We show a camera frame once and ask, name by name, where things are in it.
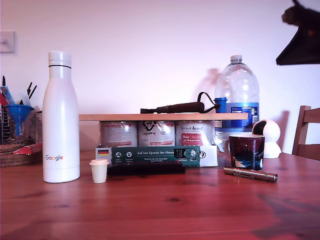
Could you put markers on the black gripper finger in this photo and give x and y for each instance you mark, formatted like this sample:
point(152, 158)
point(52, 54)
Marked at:
point(300, 51)

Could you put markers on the large clear water bottle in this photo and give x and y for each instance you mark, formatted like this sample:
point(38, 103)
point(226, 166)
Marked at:
point(237, 85)

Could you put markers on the wooden shelf board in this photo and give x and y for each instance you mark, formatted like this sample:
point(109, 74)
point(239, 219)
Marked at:
point(162, 117)

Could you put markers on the white Google steel bottle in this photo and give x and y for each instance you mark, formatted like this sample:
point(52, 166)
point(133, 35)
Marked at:
point(61, 112)

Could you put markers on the wooden chair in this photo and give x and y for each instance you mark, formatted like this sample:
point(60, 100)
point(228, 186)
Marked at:
point(306, 130)

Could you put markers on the small blue container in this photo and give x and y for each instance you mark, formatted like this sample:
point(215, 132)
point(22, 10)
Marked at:
point(220, 105)

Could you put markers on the dark printed mug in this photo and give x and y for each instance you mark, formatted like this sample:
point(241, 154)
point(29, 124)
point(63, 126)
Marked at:
point(246, 152)

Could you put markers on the silver pen flashlight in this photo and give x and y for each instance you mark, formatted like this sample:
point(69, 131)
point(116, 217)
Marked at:
point(250, 173)

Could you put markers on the pet food can red label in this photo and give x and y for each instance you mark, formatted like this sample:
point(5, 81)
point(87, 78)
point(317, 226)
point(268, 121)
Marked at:
point(195, 132)

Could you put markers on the green white cardboard tray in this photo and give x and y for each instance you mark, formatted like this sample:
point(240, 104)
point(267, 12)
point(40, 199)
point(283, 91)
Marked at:
point(147, 155)

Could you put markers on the small cream lidded cup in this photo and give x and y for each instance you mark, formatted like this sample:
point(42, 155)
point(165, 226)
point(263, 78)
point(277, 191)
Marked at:
point(99, 172)

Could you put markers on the blue plastic funnel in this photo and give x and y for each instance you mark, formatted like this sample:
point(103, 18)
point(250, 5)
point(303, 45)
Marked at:
point(18, 110)

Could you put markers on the red foil packet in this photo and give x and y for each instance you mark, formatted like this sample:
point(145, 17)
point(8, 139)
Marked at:
point(28, 149)

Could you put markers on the clear glass jar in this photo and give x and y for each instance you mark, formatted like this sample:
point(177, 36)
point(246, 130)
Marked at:
point(13, 136)

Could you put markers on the cork trivet stack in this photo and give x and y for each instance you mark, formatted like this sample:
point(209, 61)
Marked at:
point(13, 157)

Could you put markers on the white round security camera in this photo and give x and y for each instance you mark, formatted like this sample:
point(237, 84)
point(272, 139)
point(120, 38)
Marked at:
point(273, 130)

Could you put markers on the white wall light switch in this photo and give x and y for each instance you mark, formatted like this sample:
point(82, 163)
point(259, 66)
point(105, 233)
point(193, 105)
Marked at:
point(7, 42)

